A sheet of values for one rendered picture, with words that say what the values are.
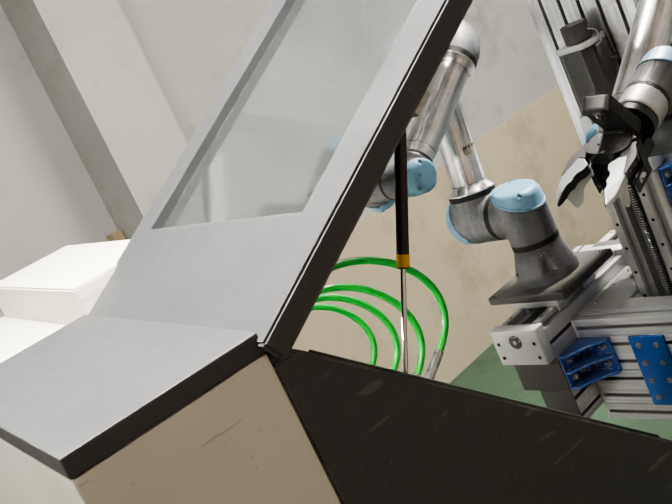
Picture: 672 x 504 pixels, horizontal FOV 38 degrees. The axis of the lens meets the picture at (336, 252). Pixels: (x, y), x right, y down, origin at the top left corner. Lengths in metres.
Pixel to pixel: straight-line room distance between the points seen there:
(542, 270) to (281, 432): 1.19
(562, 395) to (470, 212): 0.48
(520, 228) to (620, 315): 0.30
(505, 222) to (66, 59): 1.78
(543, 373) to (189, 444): 1.29
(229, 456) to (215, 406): 0.06
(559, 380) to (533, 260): 0.28
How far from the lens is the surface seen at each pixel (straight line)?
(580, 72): 2.18
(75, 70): 3.54
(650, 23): 1.92
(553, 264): 2.33
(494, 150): 5.12
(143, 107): 3.63
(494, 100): 5.21
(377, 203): 2.18
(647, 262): 2.33
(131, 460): 1.19
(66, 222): 3.66
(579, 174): 1.54
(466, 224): 2.40
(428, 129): 2.13
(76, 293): 1.88
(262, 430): 1.25
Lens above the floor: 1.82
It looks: 13 degrees down
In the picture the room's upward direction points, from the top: 25 degrees counter-clockwise
